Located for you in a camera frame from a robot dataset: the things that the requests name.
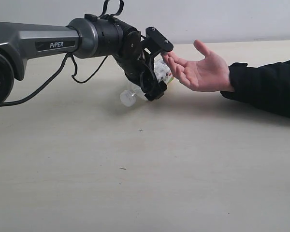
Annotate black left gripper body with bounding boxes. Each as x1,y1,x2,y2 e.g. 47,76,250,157
115,47,160,94

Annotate white floral label bottle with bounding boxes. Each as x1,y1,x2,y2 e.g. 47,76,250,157
119,59,174,107

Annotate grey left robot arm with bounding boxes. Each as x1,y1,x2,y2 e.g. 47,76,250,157
0,14,173,107

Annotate black sleeved forearm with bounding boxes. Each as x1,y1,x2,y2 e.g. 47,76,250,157
220,60,290,118

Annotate person's open bare hand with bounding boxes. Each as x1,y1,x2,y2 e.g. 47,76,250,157
161,40,234,92

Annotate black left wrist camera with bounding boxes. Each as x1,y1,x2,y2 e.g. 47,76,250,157
141,27,174,57

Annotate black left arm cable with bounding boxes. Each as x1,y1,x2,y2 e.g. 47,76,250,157
0,52,109,109

